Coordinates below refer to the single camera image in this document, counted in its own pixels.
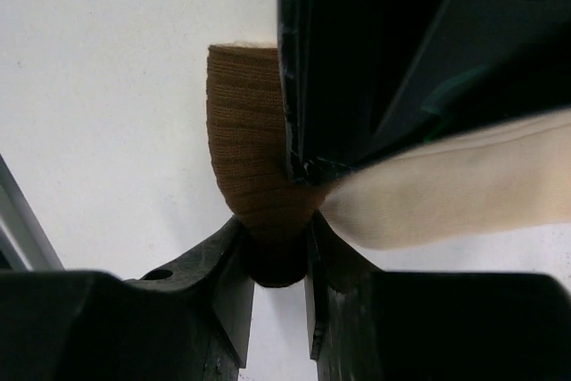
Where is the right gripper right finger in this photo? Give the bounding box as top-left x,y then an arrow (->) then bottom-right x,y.
305,214 -> 570,380

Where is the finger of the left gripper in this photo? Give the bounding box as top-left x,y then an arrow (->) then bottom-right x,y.
277,0 -> 570,185

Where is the aluminium mounting rail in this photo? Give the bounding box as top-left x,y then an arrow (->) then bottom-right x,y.
1,158 -> 64,271

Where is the cream and brown striped sock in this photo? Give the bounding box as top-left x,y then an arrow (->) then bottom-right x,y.
205,44 -> 570,288

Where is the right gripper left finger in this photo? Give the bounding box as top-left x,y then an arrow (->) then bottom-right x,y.
1,219 -> 253,380

